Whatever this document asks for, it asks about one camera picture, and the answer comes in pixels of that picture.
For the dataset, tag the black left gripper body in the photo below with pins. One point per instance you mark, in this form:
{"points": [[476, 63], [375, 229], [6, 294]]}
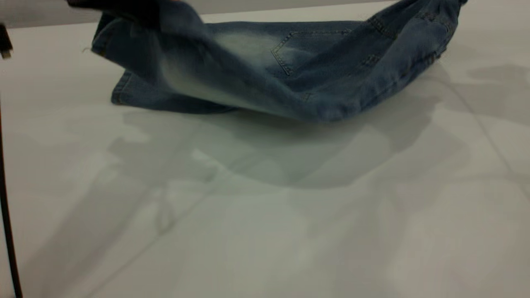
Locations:
{"points": [[120, 7]]}

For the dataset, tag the blue denim shorts basketball print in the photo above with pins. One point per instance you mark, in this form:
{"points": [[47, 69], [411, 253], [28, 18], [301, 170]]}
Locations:
{"points": [[314, 78]]}

